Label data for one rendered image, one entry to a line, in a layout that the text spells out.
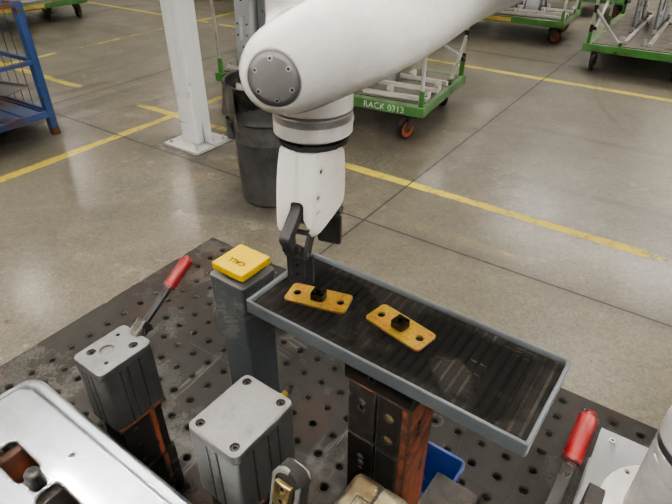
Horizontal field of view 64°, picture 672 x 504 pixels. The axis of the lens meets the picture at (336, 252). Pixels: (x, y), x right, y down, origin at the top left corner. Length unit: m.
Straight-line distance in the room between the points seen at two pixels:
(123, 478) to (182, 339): 0.65
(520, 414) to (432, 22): 0.38
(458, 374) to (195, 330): 0.88
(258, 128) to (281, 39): 2.60
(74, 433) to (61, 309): 1.97
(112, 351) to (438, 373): 0.46
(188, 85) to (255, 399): 3.50
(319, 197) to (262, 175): 2.61
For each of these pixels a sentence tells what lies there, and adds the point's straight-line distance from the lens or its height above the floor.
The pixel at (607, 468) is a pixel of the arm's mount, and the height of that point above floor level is 0.79.
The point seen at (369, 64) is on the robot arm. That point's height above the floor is 1.49.
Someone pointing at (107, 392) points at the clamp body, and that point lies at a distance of 0.83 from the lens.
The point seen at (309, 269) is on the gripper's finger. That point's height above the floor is 1.24.
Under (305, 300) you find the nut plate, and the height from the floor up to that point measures 1.16.
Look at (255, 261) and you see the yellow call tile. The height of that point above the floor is 1.16.
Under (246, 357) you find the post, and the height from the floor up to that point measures 1.00.
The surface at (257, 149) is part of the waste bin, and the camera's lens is 3.11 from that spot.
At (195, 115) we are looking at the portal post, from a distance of 4.12.
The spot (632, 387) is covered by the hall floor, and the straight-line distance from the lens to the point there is 2.44.
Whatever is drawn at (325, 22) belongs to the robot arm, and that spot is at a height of 1.52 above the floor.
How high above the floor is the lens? 1.60
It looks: 34 degrees down
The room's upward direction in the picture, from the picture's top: straight up
